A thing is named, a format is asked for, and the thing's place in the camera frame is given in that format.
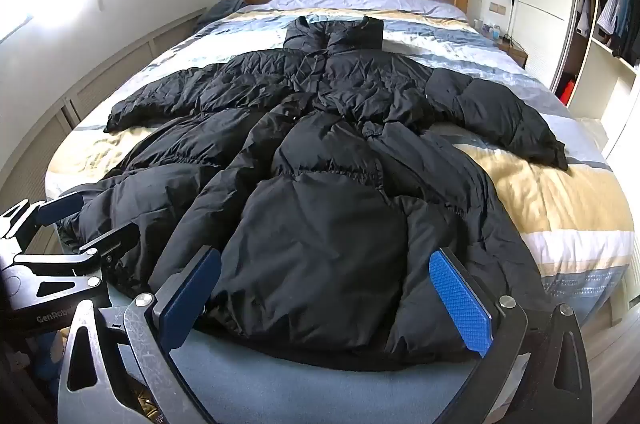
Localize black puffer coat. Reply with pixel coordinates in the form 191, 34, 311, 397
58, 17, 567, 370

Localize striped duvet on bed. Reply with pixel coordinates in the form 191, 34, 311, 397
44, 0, 634, 423

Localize dark cloth beside bed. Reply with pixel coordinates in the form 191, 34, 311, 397
194, 0, 247, 32

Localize red item in wardrobe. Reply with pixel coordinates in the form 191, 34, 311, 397
555, 73, 576, 106

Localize wooden nightstand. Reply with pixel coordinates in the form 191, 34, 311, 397
497, 38, 528, 68

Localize items on nightstand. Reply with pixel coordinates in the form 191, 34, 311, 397
473, 18, 512, 44

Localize white wardrobe with shelves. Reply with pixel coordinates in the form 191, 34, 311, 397
509, 0, 639, 157

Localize wall radiator cover panels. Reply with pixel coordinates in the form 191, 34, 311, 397
1, 10, 204, 207

